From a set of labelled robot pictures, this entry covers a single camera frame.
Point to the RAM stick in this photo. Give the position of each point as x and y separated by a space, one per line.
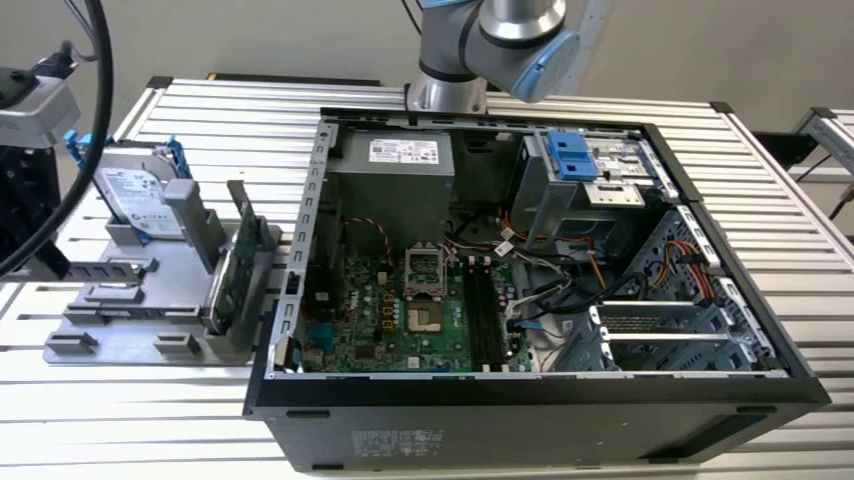
110 270
134 314

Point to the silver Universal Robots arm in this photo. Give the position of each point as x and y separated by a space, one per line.
448 50

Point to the black RAM slot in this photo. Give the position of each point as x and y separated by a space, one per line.
474 315
484 315
492 315

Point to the hard disk in blue carrier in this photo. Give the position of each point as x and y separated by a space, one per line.
134 190

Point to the grey parts rack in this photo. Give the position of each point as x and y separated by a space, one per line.
168 295

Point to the green graphics card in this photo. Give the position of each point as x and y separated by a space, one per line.
241 260

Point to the grey power supply unit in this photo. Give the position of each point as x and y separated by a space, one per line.
394 205

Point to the black square chipset chip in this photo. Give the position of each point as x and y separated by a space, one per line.
365 353

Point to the CPU socket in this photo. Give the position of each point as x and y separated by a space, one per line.
425 317

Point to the green motherboard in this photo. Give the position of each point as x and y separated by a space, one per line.
434 350

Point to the black open PC case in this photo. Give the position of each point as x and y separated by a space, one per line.
468 435

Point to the pale perforated vertical strip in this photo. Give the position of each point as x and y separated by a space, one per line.
596 30

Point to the perforated metal disk bay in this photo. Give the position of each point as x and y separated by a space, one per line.
668 337

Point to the black box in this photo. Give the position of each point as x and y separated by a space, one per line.
788 150

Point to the metal slat side table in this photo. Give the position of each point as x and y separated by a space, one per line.
828 125

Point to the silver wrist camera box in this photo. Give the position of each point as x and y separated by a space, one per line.
41 110

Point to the blue plastic drive bracket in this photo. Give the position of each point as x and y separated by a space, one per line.
568 155

